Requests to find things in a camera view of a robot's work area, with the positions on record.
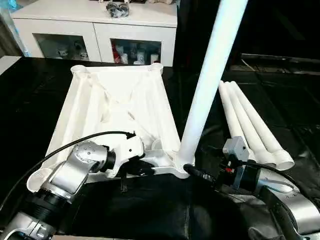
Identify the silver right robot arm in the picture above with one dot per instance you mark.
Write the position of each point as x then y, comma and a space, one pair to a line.
295, 205

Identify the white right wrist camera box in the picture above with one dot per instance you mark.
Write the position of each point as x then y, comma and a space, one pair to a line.
235, 149

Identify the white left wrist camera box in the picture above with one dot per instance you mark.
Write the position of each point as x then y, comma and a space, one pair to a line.
127, 150

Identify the light blue plastic bottle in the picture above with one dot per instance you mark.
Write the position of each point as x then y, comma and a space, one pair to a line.
10, 25

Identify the black work mat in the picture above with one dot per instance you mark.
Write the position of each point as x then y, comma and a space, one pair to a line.
30, 95

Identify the crumpled silver black object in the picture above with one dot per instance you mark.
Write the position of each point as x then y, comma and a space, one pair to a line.
118, 9

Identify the white plastic table top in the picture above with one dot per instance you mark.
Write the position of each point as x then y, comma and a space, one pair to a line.
120, 100

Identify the glossy black long bar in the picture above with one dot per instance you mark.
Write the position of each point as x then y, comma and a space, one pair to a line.
280, 59

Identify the white plastic table leg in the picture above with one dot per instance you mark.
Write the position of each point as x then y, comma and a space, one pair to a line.
262, 127
250, 125
235, 117
212, 75

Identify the white cabinet with glass doors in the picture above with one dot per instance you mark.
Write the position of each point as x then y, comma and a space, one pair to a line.
75, 25

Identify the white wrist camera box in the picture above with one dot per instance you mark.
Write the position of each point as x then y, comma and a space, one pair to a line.
127, 150
235, 149

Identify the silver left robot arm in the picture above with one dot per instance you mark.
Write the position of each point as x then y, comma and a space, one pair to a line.
75, 170

